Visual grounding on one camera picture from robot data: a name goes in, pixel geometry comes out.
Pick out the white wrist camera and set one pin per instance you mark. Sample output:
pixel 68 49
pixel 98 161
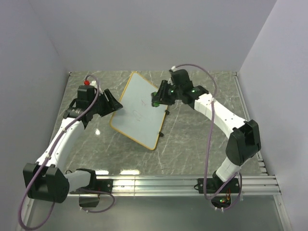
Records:
pixel 173 69
pixel 94 84

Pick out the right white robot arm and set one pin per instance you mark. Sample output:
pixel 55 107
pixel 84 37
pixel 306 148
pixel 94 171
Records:
pixel 243 136

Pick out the yellow framed whiteboard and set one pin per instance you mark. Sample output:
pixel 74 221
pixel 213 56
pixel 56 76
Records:
pixel 138 119

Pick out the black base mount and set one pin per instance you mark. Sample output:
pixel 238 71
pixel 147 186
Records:
pixel 213 184
pixel 103 185

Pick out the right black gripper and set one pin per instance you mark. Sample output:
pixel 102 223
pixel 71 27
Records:
pixel 161 91

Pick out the aluminium front rail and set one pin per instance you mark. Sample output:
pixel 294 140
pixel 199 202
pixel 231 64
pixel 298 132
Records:
pixel 181 185

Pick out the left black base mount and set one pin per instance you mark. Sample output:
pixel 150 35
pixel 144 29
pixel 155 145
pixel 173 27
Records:
pixel 103 185

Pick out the green whiteboard eraser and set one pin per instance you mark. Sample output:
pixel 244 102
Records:
pixel 154 101

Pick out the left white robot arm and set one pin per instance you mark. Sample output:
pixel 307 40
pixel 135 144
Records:
pixel 45 179

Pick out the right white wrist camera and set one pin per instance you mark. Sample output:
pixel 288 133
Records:
pixel 173 69

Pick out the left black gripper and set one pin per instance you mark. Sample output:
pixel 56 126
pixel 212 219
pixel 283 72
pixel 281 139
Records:
pixel 111 105

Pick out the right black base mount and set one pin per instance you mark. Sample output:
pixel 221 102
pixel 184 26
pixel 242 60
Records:
pixel 213 184

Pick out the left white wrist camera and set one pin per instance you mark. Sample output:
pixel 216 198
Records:
pixel 94 84

